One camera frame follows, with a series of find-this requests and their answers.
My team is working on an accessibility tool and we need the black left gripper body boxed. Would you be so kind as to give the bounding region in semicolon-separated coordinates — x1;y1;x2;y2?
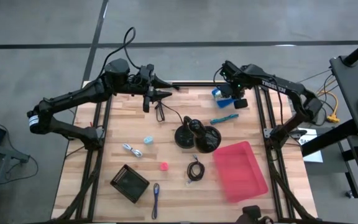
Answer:
137;63;157;113

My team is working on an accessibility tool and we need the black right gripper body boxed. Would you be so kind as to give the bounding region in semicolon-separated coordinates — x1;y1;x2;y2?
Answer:
219;60;246;91

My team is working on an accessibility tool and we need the teal braided cable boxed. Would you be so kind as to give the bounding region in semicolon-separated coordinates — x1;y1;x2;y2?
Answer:
209;113;240;125

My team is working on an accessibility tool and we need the white cable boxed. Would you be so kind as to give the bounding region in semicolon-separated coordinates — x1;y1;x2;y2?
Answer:
122;142;144;158

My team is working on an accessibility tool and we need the pink plastic bin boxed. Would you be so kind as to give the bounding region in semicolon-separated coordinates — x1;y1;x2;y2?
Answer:
212;141;269;203

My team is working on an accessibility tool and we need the blue plastic basket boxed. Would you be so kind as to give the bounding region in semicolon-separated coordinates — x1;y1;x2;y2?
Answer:
211;88;239;110

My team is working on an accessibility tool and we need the white paper sheet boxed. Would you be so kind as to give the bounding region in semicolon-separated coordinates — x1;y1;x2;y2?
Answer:
296;127;324;164

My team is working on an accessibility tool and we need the black plastic basket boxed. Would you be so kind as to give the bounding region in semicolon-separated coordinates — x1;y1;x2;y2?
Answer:
109;164;150;204

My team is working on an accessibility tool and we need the black side desk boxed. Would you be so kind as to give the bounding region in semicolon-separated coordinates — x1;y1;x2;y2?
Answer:
300;53;358;212

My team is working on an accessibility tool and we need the black lamp power cord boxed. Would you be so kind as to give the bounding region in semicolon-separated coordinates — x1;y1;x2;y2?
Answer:
154;101;186;125

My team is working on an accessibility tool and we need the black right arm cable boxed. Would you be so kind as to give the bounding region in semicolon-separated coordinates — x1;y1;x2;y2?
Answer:
213;67;225;86

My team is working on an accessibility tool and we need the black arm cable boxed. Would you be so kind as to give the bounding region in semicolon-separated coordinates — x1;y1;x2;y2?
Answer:
99;26;142;75
213;67;225;86

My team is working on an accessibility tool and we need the black aluminium frame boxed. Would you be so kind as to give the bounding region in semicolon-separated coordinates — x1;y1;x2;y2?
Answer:
53;80;310;224

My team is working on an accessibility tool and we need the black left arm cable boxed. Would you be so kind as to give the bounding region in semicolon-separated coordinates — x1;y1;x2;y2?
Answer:
99;26;142;75

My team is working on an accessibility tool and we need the black coiled USB cable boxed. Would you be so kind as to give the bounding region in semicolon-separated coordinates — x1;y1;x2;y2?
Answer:
186;154;206;186

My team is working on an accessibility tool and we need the yellow extension cable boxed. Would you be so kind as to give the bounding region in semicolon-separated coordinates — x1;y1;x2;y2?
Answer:
315;88;341;124

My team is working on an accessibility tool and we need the black leader arm handle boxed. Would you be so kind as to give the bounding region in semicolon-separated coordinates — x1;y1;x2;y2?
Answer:
235;205;275;224

